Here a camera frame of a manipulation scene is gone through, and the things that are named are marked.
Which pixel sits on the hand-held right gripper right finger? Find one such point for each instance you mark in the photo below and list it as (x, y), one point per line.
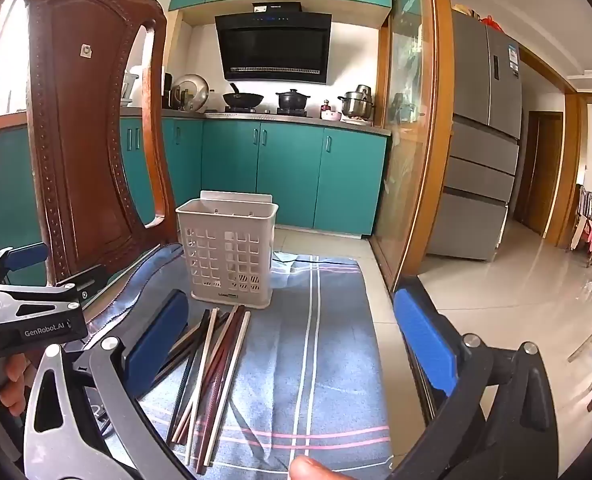
(423, 345)

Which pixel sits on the person's right hand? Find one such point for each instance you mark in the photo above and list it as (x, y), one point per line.
(308, 469)

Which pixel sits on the round metal lid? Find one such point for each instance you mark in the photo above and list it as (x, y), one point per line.
(190, 91)

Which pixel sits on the black cooking pot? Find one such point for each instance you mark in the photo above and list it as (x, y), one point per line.
(292, 101)

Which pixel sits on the person's left hand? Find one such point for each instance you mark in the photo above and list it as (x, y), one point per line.
(11, 385)

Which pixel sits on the group of assorted chopsticks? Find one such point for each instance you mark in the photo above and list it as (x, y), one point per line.
(216, 360)

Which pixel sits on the bright window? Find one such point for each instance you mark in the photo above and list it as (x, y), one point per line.
(6, 60)

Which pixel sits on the white plastic utensil basket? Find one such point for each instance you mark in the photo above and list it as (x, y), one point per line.
(226, 220)

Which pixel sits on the blue striped cloth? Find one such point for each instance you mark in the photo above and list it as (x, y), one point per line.
(316, 360)

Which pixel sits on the pink bowl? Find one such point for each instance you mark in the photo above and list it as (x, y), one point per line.
(332, 115)

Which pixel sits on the small dark bottle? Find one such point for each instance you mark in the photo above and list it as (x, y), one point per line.
(326, 106)

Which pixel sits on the red decoration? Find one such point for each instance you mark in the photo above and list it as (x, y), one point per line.
(486, 22)

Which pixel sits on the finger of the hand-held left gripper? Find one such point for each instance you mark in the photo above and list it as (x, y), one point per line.
(83, 285)
(28, 256)

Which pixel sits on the brown wooden door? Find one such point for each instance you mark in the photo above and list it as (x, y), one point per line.
(540, 170)

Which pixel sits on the plate of food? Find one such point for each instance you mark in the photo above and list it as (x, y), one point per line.
(356, 120)

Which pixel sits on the wood-framed glass sliding door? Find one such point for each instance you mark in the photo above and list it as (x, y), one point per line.
(405, 110)

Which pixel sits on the black wok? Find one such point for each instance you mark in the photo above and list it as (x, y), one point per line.
(243, 99)

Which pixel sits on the grey kitchen countertop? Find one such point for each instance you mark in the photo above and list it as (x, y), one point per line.
(276, 118)

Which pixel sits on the silver refrigerator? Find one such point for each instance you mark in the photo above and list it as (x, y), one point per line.
(480, 135)

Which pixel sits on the teal base cabinets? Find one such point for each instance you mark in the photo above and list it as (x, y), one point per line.
(291, 175)

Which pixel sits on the steel stockpot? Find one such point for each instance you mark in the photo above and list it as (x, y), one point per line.
(356, 104)

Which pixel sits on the white kitchen appliance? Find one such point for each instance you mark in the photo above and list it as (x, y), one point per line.
(133, 85)

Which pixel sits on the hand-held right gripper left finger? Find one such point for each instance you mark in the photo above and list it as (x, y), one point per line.
(158, 340)

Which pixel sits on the gas stove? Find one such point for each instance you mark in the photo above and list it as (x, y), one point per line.
(266, 110)

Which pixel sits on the carved brown wooden chair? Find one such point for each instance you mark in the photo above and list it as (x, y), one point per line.
(91, 160)

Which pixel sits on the black range hood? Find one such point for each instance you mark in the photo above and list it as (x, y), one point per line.
(273, 45)

